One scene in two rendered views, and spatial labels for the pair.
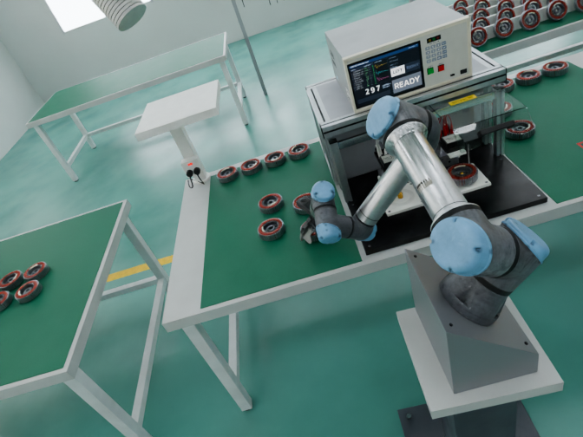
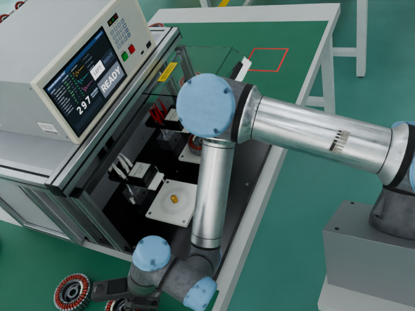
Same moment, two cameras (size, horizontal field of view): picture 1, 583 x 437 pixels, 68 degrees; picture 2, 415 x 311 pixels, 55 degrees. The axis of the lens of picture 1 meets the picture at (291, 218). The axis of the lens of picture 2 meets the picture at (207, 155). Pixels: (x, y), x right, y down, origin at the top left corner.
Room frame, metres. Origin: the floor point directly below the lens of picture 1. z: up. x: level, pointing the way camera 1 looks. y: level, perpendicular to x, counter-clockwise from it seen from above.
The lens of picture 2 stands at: (0.72, 0.18, 1.75)
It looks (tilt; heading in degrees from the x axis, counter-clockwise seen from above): 45 degrees down; 303
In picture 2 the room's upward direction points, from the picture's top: 22 degrees counter-clockwise
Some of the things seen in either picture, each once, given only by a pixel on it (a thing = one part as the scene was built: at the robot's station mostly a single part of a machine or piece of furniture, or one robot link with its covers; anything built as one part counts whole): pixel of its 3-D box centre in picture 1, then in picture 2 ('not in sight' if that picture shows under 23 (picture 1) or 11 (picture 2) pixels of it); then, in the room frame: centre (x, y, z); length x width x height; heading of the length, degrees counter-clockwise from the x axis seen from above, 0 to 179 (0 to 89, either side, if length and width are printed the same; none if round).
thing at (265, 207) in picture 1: (271, 203); not in sight; (1.60, 0.06, 0.77); 0.11 x 0.11 x 0.04
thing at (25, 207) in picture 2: (324, 139); (26, 205); (1.72, -0.26, 0.91); 0.28 x 0.03 x 0.32; 174
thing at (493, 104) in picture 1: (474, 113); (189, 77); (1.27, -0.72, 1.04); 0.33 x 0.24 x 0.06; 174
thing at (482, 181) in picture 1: (461, 179); (205, 146); (1.27, -0.66, 0.78); 0.15 x 0.15 x 0.01; 84
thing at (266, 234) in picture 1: (271, 229); not in sight; (1.42, 0.09, 0.77); 0.11 x 0.11 x 0.04
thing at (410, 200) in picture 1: (400, 198); (175, 202); (1.30, -0.42, 0.78); 0.15 x 0.15 x 0.01; 84
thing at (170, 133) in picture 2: (447, 157); (169, 137); (1.42, -0.68, 0.80); 0.07 x 0.05 x 0.06; 84
